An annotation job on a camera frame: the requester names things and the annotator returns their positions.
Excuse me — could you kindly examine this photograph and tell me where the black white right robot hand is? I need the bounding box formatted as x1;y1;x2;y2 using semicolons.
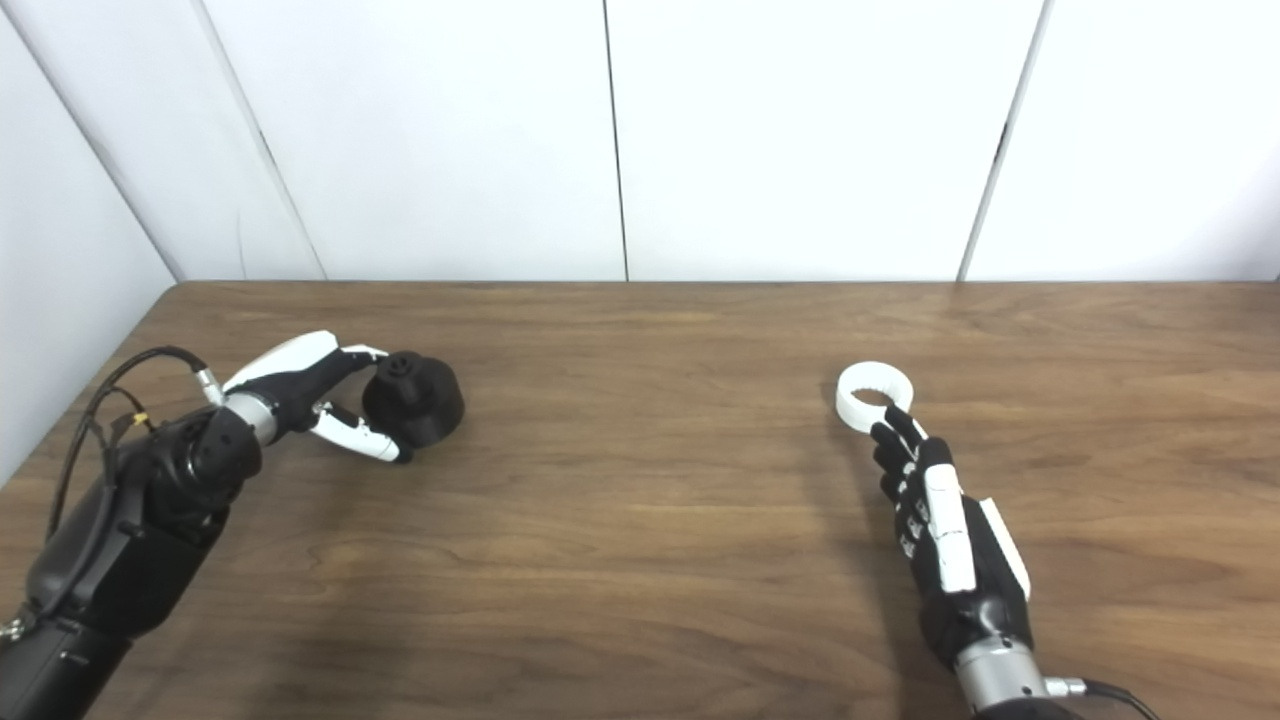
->
870;405;1034;669

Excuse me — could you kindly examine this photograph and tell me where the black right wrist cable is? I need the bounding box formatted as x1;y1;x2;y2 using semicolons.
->
1045;677;1163;720

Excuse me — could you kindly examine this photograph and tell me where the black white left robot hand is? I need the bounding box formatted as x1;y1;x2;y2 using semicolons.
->
222;331;413;464

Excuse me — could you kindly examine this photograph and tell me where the round black part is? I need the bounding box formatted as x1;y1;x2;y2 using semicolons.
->
362;352;466;446

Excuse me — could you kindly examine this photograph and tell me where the white toothed ring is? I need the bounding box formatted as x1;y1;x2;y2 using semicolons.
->
835;362;915;436

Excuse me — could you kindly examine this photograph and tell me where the thin left arm wire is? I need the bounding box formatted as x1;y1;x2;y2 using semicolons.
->
95;385;153;446

